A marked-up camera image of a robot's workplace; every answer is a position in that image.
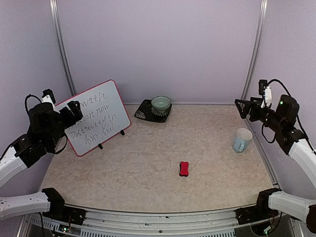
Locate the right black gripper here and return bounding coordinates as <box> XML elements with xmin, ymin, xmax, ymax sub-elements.
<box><xmin>235</xmin><ymin>97</ymin><xmax>284</xmax><ymax>132</ymax></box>

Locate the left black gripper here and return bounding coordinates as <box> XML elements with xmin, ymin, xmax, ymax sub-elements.
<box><xmin>46</xmin><ymin>100</ymin><xmax>82</xmax><ymax>149</ymax></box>

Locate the pink framed whiteboard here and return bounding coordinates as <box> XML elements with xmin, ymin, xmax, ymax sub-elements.
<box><xmin>56</xmin><ymin>79</ymin><xmax>131</xmax><ymax>157</ymax></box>

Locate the red whiteboard eraser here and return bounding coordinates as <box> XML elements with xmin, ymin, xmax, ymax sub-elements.
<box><xmin>179</xmin><ymin>161</ymin><xmax>189</xmax><ymax>177</ymax></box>

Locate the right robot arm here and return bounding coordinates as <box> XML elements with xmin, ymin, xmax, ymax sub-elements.
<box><xmin>235</xmin><ymin>95</ymin><xmax>316</xmax><ymax>233</ymax></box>

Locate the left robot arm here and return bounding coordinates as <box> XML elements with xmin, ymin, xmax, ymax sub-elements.
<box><xmin>0</xmin><ymin>101</ymin><xmax>83</xmax><ymax>220</ymax></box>

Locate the light blue mug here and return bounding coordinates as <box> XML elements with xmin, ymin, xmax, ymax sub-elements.
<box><xmin>233</xmin><ymin>128</ymin><xmax>253</xmax><ymax>153</ymax></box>

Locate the black floral square plate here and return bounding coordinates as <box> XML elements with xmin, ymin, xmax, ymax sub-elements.
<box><xmin>134</xmin><ymin>99</ymin><xmax>172</xmax><ymax>123</ymax></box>

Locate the green ceramic bowl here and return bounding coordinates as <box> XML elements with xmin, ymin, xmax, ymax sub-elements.
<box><xmin>151</xmin><ymin>96</ymin><xmax>171</xmax><ymax>112</ymax></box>

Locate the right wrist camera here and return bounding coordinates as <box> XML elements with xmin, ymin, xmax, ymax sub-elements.
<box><xmin>259</xmin><ymin>79</ymin><xmax>272</xmax><ymax>108</ymax></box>

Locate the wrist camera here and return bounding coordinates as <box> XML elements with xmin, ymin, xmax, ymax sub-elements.
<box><xmin>259</xmin><ymin>79</ymin><xmax>272</xmax><ymax>108</ymax></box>
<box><xmin>41</xmin><ymin>89</ymin><xmax>56</xmax><ymax>105</ymax></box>

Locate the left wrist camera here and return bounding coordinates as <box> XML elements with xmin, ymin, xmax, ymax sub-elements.
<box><xmin>41</xmin><ymin>89</ymin><xmax>56</xmax><ymax>105</ymax></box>

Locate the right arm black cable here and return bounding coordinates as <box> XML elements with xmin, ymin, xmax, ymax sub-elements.
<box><xmin>268</xmin><ymin>79</ymin><xmax>312</xmax><ymax>149</ymax></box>

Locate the right aluminium frame post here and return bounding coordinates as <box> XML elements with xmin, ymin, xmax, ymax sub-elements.
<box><xmin>241</xmin><ymin>0</ymin><xmax>268</xmax><ymax>100</ymax></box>

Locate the aluminium frame post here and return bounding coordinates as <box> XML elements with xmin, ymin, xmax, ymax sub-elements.
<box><xmin>241</xmin><ymin>0</ymin><xmax>268</xmax><ymax>100</ymax></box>
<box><xmin>49</xmin><ymin>0</ymin><xmax>77</xmax><ymax>96</ymax></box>

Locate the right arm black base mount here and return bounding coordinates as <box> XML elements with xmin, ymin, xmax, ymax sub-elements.
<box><xmin>236</xmin><ymin>188</ymin><xmax>281</xmax><ymax>225</ymax></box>

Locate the left aluminium frame post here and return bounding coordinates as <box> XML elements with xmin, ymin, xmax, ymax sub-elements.
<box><xmin>49</xmin><ymin>0</ymin><xmax>77</xmax><ymax>96</ymax></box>

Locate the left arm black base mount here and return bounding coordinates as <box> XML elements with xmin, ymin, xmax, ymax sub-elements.
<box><xmin>42</xmin><ymin>188</ymin><xmax>86</xmax><ymax>226</ymax></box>

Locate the front aluminium rail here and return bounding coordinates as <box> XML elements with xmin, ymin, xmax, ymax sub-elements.
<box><xmin>17</xmin><ymin>205</ymin><xmax>306</xmax><ymax>237</ymax></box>

